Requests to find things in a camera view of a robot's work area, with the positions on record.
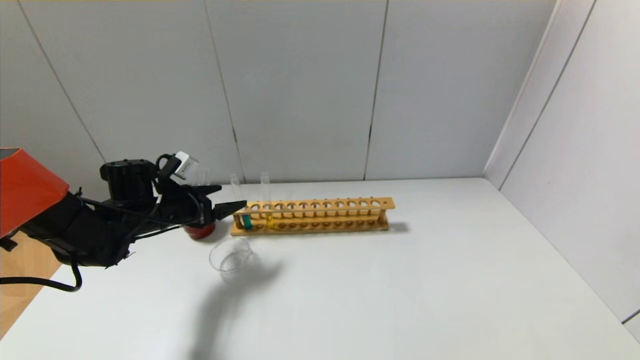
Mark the blue pigment glass test tube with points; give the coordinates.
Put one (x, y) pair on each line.
(247, 222)

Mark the wooden test tube rack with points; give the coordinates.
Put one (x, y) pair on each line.
(320, 222)

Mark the clear glass beaker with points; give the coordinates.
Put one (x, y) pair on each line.
(231, 260)

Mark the black and orange left arm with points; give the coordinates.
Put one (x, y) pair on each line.
(75, 235)

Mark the red plastic cup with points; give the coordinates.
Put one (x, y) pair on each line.
(200, 231)

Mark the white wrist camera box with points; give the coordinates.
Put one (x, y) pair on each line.
(185, 165)

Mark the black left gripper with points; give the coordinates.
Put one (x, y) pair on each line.
(206, 210)

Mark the yellow pigment glass test tube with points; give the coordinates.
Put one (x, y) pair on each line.
(269, 220)

